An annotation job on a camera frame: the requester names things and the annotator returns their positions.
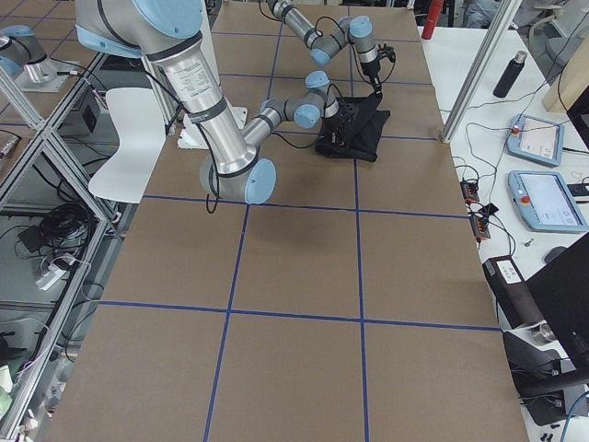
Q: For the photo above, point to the black water bottle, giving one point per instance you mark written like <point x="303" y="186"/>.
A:
<point x="512" y="70"/>

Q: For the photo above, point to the black monitor on stand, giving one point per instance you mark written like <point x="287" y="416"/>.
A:
<point x="556" y="389"/>

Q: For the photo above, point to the orange terminal block strip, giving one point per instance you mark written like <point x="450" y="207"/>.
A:
<point x="478" y="213"/>

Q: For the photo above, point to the blue teach pendant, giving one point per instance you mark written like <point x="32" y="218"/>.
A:
<point x="536" y="140"/>
<point x="545" y="203"/>

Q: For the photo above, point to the red cylinder object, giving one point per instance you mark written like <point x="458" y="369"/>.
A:
<point x="432" y="18"/>

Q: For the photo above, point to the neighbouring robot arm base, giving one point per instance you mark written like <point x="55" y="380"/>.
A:
<point x="27" y="63"/>

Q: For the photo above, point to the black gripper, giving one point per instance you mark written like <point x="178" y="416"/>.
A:
<point x="371" y="70"/>
<point x="334" y="125"/>

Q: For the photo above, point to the white plastic chair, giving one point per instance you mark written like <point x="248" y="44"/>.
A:
<point x="140" y="126"/>

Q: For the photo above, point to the blue teach pendant far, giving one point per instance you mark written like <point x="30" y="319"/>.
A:
<point x="536" y="140"/>

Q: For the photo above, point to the black power adapter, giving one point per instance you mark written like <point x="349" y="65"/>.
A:
<point x="511" y="291"/>

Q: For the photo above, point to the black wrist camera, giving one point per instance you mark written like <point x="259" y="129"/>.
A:
<point x="386" y="51"/>

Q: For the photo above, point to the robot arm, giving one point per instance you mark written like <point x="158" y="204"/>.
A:
<point x="328" y="37"/>
<point x="169" y="35"/>

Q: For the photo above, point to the black graphic t-shirt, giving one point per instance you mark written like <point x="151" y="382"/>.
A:
<point x="368" y="124"/>

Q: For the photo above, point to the aluminium frame post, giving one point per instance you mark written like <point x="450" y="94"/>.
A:
<point x="499" y="25"/>

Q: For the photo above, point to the blue teach pendant near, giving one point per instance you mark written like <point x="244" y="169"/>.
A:
<point x="545" y="203"/>

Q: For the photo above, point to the black computer mouse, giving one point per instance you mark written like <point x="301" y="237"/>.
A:
<point x="554" y="254"/>

